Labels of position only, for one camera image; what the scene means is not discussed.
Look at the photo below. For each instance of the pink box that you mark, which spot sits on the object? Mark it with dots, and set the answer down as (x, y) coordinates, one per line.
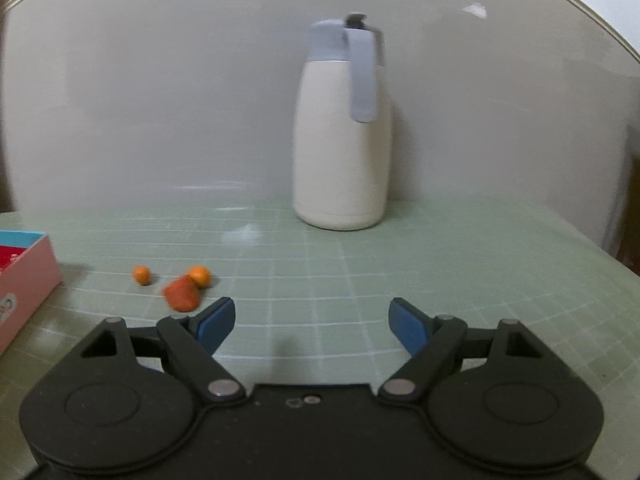
(30, 280)

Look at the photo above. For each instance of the white thermos jug grey lid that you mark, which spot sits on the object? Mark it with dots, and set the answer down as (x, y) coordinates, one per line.
(340, 160)

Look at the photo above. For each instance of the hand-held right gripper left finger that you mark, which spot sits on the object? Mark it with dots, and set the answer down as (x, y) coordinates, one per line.
(216, 325)

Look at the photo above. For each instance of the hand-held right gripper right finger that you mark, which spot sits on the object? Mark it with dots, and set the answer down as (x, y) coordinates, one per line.
(407, 325)

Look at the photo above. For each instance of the red strawberry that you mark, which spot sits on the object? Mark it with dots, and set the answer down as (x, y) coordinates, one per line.
(180, 296)

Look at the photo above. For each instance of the green grid cutting mat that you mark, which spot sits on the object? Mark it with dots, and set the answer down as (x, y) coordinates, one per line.
(325, 270)

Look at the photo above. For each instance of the orange kumquat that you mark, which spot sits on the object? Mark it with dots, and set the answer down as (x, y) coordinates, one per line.
(201, 275)
(142, 274)

